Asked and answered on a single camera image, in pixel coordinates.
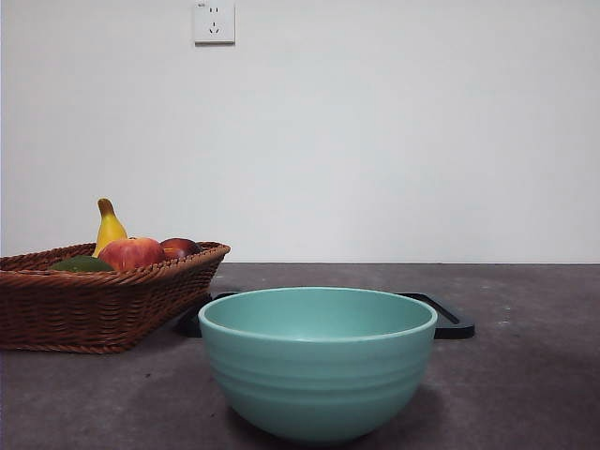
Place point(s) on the teal ribbed bowl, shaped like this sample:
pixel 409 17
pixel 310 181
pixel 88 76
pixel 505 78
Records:
pixel 319 375

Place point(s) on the green avocado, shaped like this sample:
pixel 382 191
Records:
pixel 82 265

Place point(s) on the dark red peach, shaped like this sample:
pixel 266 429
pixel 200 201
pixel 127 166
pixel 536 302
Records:
pixel 180 246

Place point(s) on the red yellow apple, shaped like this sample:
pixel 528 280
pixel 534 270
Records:
pixel 133 253

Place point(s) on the black rectangular tray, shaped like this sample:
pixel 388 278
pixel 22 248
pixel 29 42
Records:
pixel 457 328

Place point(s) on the yellow banana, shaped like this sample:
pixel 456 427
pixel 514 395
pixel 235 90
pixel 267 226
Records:
pixel 111 229

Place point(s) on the brown wicker basket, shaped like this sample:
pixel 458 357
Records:
pixel 94 309

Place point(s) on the white wall socket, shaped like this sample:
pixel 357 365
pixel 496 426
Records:
pixel 214 33

